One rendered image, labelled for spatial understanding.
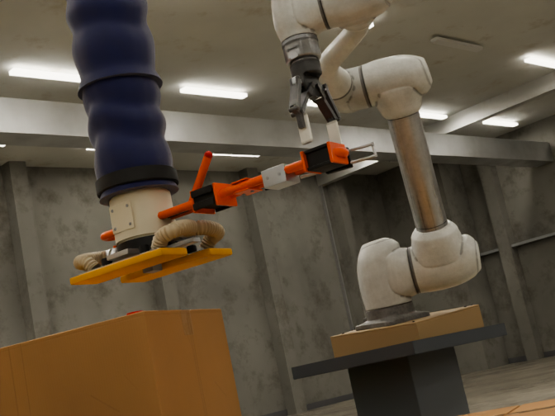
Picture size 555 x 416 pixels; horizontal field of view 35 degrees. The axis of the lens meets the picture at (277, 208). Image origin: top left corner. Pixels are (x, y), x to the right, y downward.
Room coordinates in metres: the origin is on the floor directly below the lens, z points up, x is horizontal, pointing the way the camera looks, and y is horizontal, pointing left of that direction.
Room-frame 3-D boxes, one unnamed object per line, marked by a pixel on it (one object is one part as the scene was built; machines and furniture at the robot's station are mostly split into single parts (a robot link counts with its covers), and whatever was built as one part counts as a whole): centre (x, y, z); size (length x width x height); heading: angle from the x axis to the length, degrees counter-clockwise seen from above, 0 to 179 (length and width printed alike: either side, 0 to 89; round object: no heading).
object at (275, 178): (2.11, -0.02, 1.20); 0.07 x 0.07 x 0.04; 57
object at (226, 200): (2.23, 0.16, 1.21); 0.10 x 0.08 x 0.06; 147
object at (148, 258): (2.29, 0.42, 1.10); 0.34 x 0.10 x 0.05; 57
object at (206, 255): (2.45, 0.31, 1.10); 0.34 x 0.10 x 0.05; 57
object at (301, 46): (2.05, -0.14, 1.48); 0.09 x 0.09 x 0.06
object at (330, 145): (2.03, -0.13, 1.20); 0.08 x 0.07 x 0.05; 57
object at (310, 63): (2.05, -0.14, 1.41); 0.08 x 0.07 x 0.09; 147
